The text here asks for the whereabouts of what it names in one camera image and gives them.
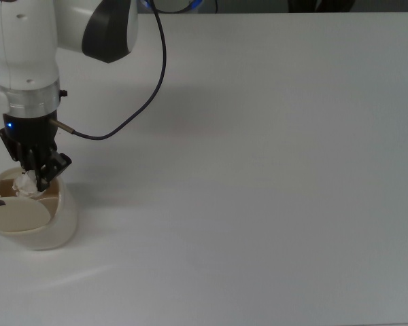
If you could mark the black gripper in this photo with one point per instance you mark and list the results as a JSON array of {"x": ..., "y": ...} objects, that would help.
[{"x": 30, "y": 130}]

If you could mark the white paper trash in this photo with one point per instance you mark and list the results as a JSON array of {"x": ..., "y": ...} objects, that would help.
[{"x": 25, "y": 185}]

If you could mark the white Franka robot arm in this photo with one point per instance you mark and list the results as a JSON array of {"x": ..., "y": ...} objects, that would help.
[{"x": 24, "y": 40}]

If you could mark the small white lidded bin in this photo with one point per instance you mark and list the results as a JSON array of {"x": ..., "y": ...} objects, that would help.
[{"x": 54, "y": 224}]

